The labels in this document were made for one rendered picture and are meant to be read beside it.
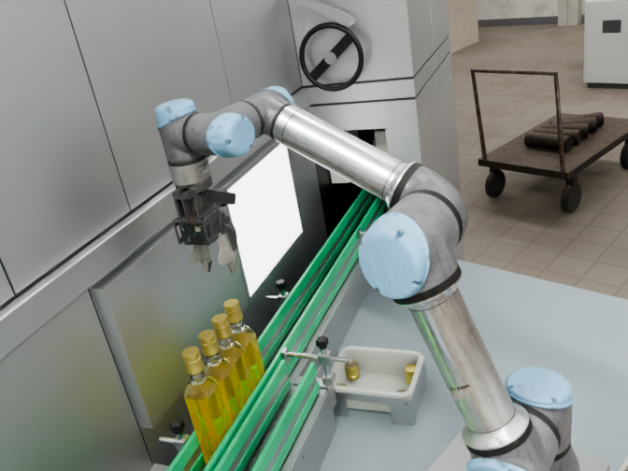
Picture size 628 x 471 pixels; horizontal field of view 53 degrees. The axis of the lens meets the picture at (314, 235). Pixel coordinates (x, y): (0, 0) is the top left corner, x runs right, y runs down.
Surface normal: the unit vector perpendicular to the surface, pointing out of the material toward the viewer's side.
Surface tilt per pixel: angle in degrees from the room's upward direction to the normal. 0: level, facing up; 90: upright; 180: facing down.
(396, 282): 85
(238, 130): 90
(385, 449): 0
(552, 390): 6
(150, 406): 90
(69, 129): 90
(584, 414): 0
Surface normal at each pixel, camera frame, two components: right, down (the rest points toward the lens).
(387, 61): -0.34, 0.46
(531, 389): -0.08, -0.93
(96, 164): 0.93, 0.01
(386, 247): -0.61, 0.37
